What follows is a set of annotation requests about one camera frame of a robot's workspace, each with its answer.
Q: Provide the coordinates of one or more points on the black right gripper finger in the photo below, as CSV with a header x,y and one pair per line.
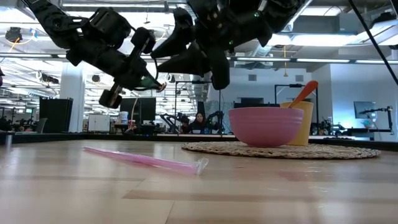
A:
x,y
182,31
186,63

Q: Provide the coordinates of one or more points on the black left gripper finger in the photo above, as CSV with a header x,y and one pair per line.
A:
x,y
143,40
109,100

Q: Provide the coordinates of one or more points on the pink straw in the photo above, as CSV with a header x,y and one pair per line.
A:
x,y
140,159

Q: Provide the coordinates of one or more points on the pink plastic bowl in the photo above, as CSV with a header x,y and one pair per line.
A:
x,y
265,127

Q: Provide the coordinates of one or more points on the orange plastic spoon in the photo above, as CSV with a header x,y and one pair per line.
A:
x,y
306,90

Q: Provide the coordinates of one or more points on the yellow plastic cup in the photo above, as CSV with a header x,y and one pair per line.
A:
x,y
306,124

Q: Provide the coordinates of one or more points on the black background robot arm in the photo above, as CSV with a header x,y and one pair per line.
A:
x,y
216,119

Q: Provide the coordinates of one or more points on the white bucket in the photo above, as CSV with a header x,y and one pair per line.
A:
x,y
123,118

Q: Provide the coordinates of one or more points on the white cabinet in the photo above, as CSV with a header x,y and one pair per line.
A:
x,y
99,123

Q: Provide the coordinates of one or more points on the black monitor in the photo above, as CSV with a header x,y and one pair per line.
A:
x,y
146,109

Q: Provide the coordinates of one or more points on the white pillar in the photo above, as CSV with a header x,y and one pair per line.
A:
x,y
72,105

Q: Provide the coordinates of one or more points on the black cabinet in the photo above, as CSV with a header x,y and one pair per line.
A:
x,y
56,115

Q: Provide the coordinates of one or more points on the person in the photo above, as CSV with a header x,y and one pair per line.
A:
x,y
197,124

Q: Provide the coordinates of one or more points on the grey chair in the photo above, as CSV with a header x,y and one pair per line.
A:
x,y
41,125

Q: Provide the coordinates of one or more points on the black partition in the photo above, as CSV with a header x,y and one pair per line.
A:
x,y
252,104

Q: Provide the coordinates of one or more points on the round woven placemat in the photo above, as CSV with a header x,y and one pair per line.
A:
x,y
342,152

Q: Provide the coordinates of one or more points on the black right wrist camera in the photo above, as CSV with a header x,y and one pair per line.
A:
x,y
220,71

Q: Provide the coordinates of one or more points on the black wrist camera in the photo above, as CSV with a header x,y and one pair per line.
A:
x,y
110,26
220,71

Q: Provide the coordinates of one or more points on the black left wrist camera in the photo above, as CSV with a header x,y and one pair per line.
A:
x,y
110,26

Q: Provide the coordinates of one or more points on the black metal frame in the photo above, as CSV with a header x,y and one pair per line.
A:
x,y
176,99
316,96

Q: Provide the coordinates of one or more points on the black ceiling camera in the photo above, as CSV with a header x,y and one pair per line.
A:
x,y
13,35

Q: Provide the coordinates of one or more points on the metal post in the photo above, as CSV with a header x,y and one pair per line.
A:
x,y
8,140

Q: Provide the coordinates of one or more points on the grey wall monitor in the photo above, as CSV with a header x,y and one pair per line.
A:
x,y
364,109

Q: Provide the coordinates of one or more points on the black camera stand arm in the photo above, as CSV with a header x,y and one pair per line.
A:
x,y
389,118

